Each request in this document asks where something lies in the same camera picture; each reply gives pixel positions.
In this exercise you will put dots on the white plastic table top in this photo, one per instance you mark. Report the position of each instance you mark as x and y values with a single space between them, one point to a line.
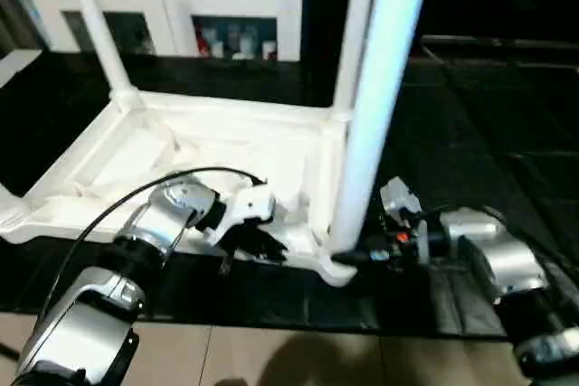
181 151

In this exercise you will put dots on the white plastic table leg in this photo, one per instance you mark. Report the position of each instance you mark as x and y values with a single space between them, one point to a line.
7 210
95 24
380 97
355 33

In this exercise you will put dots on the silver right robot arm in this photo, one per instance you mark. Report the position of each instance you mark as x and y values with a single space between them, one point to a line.
507 264

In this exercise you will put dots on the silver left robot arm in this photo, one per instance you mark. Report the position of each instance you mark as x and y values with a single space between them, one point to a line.
118 268

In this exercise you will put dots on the black work mat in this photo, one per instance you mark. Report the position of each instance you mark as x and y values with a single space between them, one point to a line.
289 296

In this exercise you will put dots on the dark low furniture silver edge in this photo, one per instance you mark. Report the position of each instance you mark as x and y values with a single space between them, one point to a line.
502 44

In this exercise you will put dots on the white cabinet with glass doors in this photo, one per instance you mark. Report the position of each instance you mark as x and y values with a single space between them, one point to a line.
172 2

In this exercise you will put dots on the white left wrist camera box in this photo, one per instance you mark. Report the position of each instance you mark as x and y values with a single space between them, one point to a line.
246 205

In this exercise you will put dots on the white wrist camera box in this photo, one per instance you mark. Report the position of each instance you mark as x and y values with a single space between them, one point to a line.
400 198
246 205

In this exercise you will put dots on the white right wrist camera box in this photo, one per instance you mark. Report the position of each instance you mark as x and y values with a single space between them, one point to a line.
400 198

